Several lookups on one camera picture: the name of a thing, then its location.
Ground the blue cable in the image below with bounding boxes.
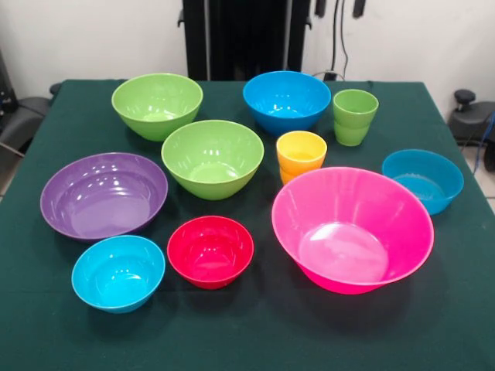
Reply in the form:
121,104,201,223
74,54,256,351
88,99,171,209
473,111,495,171

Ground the dark green tablecloth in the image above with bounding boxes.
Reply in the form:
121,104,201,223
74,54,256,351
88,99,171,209
0,79,495,371

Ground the green plastic cup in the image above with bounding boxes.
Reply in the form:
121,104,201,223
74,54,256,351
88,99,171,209
333,120,370,148
333,88,380,131

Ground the large pink plastic bowl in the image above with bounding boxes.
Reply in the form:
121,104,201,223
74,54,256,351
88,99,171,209
271,166,435,296

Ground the black wall cable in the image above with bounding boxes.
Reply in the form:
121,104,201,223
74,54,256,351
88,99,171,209
330,0,351,80

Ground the purple plastic bowl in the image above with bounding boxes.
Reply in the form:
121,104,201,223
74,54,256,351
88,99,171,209
39,151,169,243

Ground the translucent blue plastic bowl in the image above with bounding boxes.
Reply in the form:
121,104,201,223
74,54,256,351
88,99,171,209
381,148,465,216

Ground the black equipment base with knob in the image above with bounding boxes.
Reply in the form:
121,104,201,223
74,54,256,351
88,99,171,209
447,89,495,147

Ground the green plastic bowl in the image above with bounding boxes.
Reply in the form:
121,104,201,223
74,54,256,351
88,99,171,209
160,119,265,201
111,73,204,143

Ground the yellow plastic cup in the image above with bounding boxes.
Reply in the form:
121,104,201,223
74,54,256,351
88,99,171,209
278,165,299,186
275,130,329,173

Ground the red plastic bowl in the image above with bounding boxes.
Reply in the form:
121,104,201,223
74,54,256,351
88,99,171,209
166,215,255,291

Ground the large blue plastic bowl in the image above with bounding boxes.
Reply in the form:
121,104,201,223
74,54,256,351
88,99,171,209
242,70,333,137

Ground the small light blue bowl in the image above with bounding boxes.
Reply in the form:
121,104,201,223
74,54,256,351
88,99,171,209
70,234,166,315

